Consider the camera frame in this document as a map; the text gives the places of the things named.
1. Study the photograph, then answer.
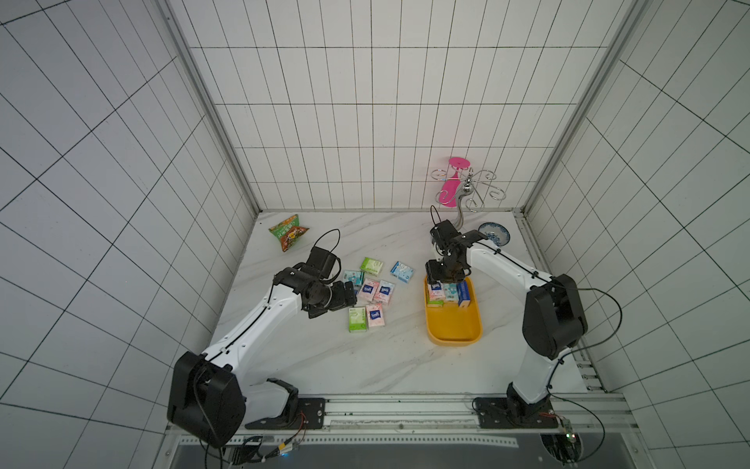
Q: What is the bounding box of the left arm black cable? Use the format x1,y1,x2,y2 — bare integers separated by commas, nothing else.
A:
198,409,306,467

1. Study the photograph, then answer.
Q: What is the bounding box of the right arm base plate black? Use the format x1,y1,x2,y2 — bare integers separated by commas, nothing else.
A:
472,397,559,430

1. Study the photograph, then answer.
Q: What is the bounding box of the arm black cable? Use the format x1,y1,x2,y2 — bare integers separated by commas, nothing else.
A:
198,409,306,467
550,286,623,406

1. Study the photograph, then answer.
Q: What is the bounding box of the green tissue pack top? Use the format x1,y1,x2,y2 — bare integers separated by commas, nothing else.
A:
361,257,384,276

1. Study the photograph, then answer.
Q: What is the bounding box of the pink plastic cup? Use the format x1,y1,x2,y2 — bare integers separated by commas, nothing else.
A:
437,156,471,208

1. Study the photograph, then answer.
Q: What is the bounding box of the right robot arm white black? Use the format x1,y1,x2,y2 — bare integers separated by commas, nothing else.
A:
426,220,588,426

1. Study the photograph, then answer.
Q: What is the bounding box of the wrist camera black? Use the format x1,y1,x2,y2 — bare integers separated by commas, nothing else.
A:
430,220,460,250
307,245,341,283

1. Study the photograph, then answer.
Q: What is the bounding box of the teal cartoon tissue pack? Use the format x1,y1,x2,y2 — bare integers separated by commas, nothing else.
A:
342,270,364,289
441,283,460,303

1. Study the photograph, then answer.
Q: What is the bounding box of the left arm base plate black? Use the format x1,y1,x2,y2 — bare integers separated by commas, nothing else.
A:
244,397,327,431

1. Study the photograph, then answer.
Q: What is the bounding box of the pink tempo tissue pack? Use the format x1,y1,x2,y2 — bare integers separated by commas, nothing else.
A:
373,281,396,305
427,283,445,303
365,304,386,328
357,279,380,303

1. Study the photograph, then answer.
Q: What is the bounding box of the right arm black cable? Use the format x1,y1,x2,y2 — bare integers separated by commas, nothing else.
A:
550,286,623,406

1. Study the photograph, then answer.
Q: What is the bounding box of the dark blue Tempo pack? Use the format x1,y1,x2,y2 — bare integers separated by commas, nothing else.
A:
456,281,472,308

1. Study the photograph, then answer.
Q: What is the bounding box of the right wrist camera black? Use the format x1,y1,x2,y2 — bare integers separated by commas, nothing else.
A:
430,220,460,250

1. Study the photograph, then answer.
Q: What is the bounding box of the yellow plastic storage box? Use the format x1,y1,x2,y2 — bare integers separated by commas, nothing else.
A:
423,277,484,347

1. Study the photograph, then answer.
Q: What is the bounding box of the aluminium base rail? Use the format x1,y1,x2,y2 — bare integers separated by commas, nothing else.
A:
225,393,640,449

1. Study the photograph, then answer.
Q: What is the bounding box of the green red snack bag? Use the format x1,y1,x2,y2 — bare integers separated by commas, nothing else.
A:
269,214,309,252

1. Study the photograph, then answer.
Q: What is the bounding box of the blue white ceramic bowl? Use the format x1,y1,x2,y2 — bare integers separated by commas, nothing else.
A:
478,222,511,247

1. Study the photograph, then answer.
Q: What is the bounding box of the light blue tissue pack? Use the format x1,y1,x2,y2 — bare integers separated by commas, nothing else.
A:
390,261,414,283

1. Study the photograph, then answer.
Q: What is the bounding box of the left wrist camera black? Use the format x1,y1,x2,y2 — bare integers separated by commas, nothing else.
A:
307,245,341,283

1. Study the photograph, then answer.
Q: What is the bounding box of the chrome cup holder stand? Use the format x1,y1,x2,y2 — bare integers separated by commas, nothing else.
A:
431,168,507,231

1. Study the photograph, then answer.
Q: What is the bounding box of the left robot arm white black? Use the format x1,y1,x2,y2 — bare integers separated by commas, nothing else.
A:
167,246,357,449

